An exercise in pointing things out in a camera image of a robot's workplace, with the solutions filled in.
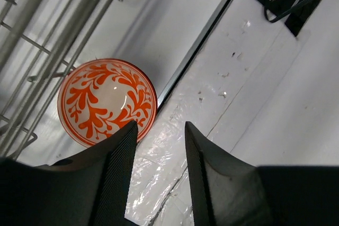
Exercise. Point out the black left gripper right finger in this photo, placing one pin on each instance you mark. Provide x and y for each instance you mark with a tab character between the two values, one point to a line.
228	191

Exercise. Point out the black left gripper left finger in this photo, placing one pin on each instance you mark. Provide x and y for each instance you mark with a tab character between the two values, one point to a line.
88	188

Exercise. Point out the orange floral patterned bowl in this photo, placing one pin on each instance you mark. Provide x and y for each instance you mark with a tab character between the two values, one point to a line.
101	96

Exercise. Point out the white taped cover panel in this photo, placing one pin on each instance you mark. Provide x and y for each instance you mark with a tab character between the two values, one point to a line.
227	84

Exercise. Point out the grey wire dish rack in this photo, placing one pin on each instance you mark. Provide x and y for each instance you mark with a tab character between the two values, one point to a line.
41	41

